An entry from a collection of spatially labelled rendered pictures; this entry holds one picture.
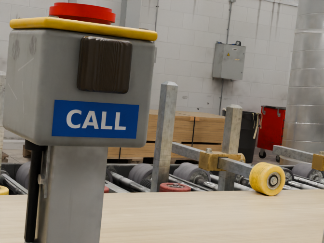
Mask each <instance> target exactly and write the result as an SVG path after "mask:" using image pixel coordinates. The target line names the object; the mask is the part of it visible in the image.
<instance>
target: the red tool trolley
mask: <svg viewBox="0 0 324 243"><path fill-rule="evenodd" d="M261 107H262V108H261V113H262V122H261V128H260V127H259V133H258V142H257V148H260V152H259V157H260V158H262V159H263V158H265V157H266V153H265V149H267V150H272V151H273V145H276V146H282V139H283V131H284V120H285V111H286V107H272V106H265V105H262V106H261ZM276 161H277V162H280V155H277V156H276Z"/></svg>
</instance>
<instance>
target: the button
mask: <svg viewBox="0 0 324 243"><path fill-rule="evenodd" d="M49 16H57V17H59V18H62V19H69V20H77V21H85V22H94V23H101V24H107V25H111V23H115V18H116V14H115V13H112V9H110V8H106V7H101V6H95V5H88V4H79V3H67V2H56V3H54V6H50V8H49Z"/></svg>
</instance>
